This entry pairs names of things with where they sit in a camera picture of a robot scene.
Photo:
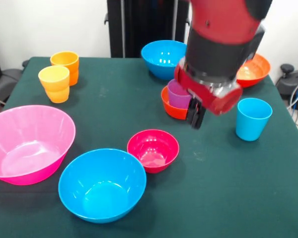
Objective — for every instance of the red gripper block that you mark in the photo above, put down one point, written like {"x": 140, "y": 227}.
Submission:
{"x": 208, "y": 99}

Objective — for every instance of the small orange-red bowl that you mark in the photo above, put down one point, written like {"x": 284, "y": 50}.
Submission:
{"x": 173, "y": 111}

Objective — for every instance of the purple cup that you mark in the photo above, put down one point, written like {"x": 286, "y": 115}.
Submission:
{"x": 177, "y": 96}

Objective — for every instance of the small magenta bowl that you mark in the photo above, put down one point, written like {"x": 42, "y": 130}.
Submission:
{"x": 152, "y": 148}

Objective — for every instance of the medium blue bowl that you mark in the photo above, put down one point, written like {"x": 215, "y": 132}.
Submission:
{"x": 159, "y": 59}

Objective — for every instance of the large orange-red bowl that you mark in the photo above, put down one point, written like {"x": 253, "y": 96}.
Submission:
{"x": 253, "y": 72}

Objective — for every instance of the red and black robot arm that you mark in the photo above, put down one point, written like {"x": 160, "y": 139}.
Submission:
{"x": 221, "y": 37}

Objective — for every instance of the blue cup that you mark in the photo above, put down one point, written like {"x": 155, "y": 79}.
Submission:
{"x": 252, "y": 121}

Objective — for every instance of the dark green table cloth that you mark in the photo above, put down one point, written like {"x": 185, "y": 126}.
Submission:
{"x": 114, "y": 111}

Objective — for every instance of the large blue bowl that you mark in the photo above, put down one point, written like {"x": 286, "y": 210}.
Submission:
{"x": 101, "y": 183}

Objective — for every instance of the orange cup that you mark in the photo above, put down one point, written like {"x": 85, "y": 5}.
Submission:
{"x": 67, "y": 60}

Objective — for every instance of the yellow cup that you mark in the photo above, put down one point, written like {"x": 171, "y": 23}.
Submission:
{"x": 55, "y": 84}

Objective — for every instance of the large pink bowl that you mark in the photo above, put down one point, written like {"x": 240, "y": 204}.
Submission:
{"x": 27, "y": 138}

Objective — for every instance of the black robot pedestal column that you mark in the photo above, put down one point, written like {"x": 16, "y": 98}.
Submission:
{"x": 144, "y": 24}

